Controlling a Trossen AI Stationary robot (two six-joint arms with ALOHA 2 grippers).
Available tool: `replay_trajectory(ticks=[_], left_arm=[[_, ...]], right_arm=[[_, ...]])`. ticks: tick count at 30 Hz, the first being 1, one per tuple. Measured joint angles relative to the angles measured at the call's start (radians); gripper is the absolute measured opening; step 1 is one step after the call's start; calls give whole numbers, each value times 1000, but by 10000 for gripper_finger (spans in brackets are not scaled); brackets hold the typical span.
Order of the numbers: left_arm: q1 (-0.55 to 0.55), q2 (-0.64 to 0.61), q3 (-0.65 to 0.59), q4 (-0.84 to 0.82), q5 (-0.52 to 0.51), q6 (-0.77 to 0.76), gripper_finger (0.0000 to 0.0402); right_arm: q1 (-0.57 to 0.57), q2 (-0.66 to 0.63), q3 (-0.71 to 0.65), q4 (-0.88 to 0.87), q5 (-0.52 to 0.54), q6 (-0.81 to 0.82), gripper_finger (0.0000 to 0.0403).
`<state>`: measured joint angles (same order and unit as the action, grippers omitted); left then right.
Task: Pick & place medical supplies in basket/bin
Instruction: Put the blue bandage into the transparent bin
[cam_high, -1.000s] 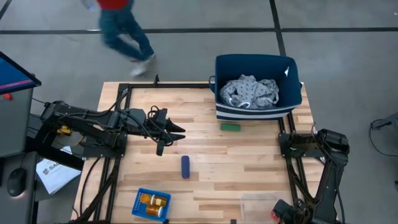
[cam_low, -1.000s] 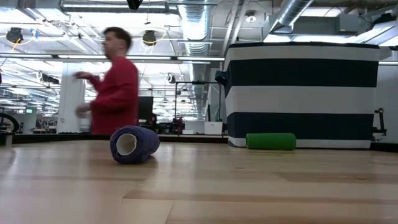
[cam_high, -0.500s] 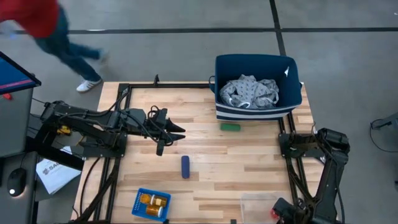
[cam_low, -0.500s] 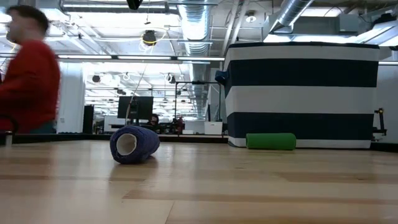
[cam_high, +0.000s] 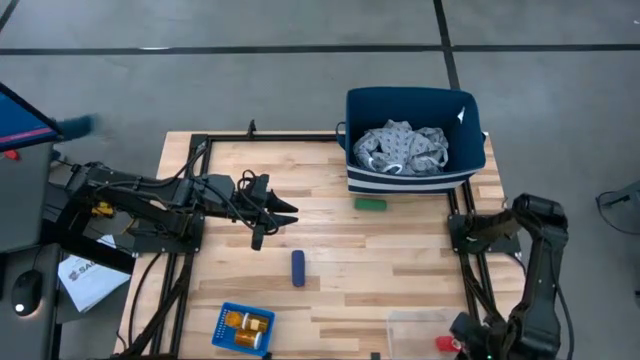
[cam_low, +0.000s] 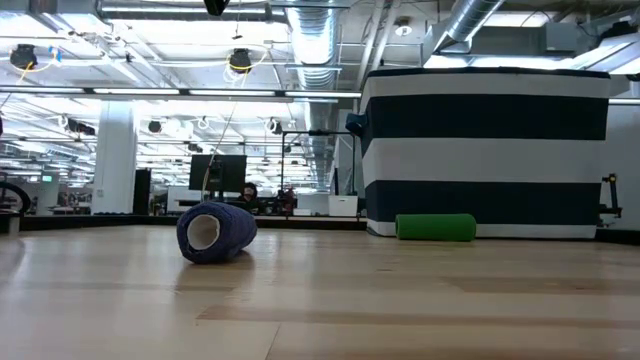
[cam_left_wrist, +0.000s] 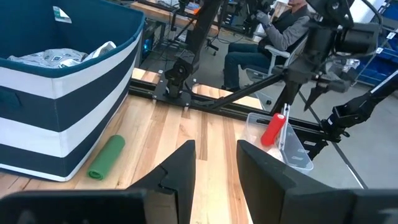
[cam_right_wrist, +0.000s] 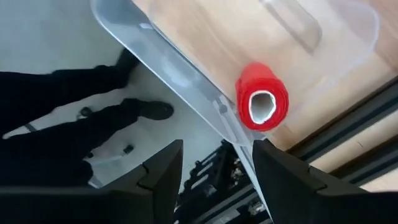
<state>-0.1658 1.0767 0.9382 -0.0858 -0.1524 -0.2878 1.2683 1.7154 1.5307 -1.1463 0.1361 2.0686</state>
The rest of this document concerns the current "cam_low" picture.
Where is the navy bandage roll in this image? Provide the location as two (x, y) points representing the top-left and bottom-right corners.
(175, 201), (259, 265)

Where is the green bandage roll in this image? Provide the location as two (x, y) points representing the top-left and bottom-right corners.
(394, 213), (478, 243)

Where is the navy white striped fabric basket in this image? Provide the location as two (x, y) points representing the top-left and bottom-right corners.
(344, 67), (631, 240)

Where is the white box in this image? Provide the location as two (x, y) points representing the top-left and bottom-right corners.
(327, 194), (359, 218)

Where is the red black machine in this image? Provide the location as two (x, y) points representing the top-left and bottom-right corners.
(275, 187), (297, 214)

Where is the person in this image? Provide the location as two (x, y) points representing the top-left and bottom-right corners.
(234, 182), (262, 214)

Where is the black background monitor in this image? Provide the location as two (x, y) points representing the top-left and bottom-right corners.
(188, 153), (248, 202)

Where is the tall black cabinet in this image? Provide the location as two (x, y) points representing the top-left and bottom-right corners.
(132, 168), (152, 216)

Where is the long ceiling light bar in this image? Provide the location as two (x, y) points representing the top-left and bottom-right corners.
(0, 86), (362, 100)

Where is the white pillar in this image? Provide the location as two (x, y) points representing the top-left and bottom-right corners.
(91, 99), (139, 215)

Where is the black curved hoop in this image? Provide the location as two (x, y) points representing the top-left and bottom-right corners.
(0, 180), (32, 216)

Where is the small grey cylinder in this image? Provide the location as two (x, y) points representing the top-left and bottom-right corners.
(0, 209), (21, 236)

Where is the black background stand frame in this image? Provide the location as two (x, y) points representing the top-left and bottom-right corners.
(280, 129), (357, 221)

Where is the ribbed silver ventilation duct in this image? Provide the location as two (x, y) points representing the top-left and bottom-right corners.
(287, 0), (342, 189)

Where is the black ceiling cable reel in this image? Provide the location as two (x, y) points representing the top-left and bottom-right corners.
(9, 43), (39, 70)
(228, 48), (253, 74)

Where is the slanted silver ventilation duct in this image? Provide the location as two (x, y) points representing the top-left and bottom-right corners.
(433, 0), (507, 54)

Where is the black aluminium table frame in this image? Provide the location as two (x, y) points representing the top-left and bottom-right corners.
(0, 213), (640, 246)

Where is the black clamp mount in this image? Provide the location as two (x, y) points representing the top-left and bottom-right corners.
(598, 172), (624, 229)

